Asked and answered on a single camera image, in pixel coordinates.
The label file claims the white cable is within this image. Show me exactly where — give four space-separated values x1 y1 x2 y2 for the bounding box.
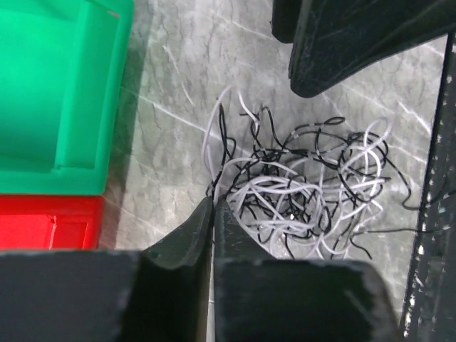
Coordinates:
202 84 395 261

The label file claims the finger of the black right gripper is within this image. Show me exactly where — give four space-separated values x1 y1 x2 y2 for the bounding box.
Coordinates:
289 0 455 98
271 0 302 43

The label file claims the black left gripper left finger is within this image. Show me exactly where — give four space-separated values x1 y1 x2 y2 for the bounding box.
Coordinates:
1 197 214 341

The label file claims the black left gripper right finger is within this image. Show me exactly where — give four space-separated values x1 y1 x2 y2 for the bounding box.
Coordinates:
214 201 402 341

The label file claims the right green plastic bin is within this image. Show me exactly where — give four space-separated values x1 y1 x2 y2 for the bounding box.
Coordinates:
1 0 135 195

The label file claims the red plastic bin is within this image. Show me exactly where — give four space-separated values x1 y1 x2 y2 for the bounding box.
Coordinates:
1 195 104 249

